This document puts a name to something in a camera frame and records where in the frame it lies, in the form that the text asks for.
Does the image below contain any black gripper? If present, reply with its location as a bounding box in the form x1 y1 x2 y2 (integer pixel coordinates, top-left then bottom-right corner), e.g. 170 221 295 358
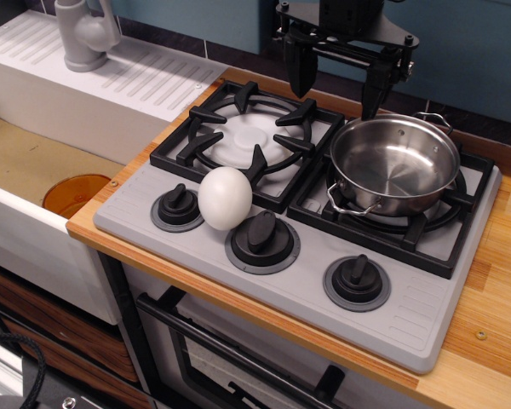
276 1 419 120

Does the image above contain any stainless steel pot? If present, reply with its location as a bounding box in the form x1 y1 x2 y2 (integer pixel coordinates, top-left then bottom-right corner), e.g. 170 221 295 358
326 114 461 217

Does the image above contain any white egg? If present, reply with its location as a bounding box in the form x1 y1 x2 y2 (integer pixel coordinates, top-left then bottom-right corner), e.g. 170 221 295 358
198 167 252 231

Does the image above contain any black middle stove knob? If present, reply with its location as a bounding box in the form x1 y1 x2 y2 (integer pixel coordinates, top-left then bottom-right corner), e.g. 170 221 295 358
225 210 301 275

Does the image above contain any black stove knob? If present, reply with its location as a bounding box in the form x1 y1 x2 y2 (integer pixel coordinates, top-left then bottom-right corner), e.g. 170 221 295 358
323 254 392 313
150 183 204 233
225 210 301 275

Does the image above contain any grey toy stove top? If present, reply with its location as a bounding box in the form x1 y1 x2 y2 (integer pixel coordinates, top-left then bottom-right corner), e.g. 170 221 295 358
94 159 502 373

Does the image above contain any black right stove knob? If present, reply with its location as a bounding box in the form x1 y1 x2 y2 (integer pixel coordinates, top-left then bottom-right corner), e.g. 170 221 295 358
323 254 392 313

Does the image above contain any black left stove knob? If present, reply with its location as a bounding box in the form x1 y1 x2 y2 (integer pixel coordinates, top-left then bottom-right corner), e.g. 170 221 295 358
150 183 204 233

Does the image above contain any white left burner disc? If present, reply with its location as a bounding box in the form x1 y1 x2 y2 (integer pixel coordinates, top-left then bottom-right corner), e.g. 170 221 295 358
200 103 303 169

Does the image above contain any black right burner grate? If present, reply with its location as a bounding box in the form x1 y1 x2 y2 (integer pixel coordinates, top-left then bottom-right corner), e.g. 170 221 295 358
287 150 497 279

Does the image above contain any grey toy faucet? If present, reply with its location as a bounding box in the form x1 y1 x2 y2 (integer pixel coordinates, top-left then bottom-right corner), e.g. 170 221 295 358
55 0 121 72

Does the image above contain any white toy sink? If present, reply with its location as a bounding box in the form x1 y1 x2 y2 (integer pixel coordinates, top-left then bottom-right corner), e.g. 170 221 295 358
0 11 225 325

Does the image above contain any orange plastic plate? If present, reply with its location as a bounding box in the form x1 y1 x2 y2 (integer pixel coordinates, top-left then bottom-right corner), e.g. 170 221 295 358
42 174 111 219

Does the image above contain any wooden drawer front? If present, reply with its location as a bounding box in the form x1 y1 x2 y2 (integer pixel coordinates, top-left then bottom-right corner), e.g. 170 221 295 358
0 267 152 408

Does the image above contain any oven door with black handle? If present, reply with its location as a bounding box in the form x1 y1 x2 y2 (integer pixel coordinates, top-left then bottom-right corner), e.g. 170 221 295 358
136 287 414 408

